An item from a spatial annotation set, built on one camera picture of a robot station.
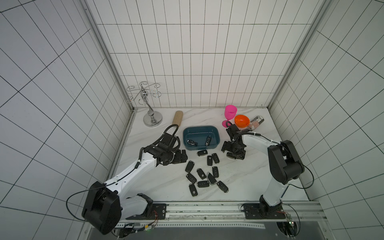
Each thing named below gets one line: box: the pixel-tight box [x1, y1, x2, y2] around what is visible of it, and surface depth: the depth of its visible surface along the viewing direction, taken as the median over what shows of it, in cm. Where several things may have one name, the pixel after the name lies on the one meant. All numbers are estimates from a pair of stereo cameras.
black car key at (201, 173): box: [196, 168, 207, 180], surface depth 87 cm
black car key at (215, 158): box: [211, 153, 220, 164], surface depth 93 cm
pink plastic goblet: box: [222, 104, 238, 128], surface depth 101 cm
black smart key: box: [185, 160, 195, 173], surface depth 89 cm
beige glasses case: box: [172, 110, 184, 127], surface depth 113 cm
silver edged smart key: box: [206, 172, 217, 185], surface depth 85 cm
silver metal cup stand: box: [126, 81, 163, 128], surface depth 102 cm
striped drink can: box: [247, 115, 265, 131], surface depth 109 cm
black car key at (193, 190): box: [189, 184, 198, 197], surface depth 81 cm
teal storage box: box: [182, 125, 220, 151], surface depth 100 cm
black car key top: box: [197, 150, 208, 157], surface depth 95 cm
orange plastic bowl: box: [234, 114, 250, 128], surface depth 109 cm
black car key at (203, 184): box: [197, 181, 210, 188], surface depth 83 cm
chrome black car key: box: [187, 139, 198, 146], surface depth 100 cm
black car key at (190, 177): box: [186, 173, 197, 184], surface depth 85 cm
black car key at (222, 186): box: [217, 180, 229, 193], surface depth 81 cm
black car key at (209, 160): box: [207, 155, 213, 166], surface depth 92 cm
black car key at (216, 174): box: [212, 166, 219, 178], surface depth 87 cm
